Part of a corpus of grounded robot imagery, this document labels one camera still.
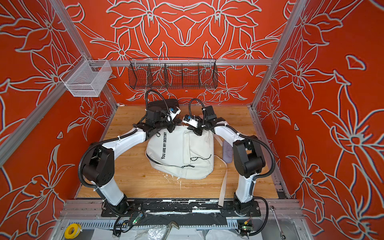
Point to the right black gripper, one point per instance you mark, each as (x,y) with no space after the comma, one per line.
(196,130)

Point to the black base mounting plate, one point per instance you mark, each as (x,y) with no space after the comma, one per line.
(203,206)

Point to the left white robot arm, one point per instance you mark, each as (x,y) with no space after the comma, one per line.
(96,169)

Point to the white wire mesh basket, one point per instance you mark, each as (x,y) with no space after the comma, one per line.
(86,78)

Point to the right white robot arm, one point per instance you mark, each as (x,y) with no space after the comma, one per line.
(253,159)

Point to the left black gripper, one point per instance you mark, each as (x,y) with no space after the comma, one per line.
(172,124)

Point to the small green circuit board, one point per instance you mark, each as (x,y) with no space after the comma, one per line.
(245,229)

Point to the purple glasses case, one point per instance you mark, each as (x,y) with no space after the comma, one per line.
(227,154)

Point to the yellow tape roll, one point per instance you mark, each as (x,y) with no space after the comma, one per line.
(72,231)

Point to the steel wrench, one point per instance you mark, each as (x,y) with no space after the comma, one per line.
(282,234)

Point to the black plastic case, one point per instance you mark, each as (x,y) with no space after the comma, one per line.
(168,103)

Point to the white student backpack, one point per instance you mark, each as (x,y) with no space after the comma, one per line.
(182,153)

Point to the black wire wall basket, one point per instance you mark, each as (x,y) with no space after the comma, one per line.
(173,74)

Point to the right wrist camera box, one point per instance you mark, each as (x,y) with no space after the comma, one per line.
(190,121)

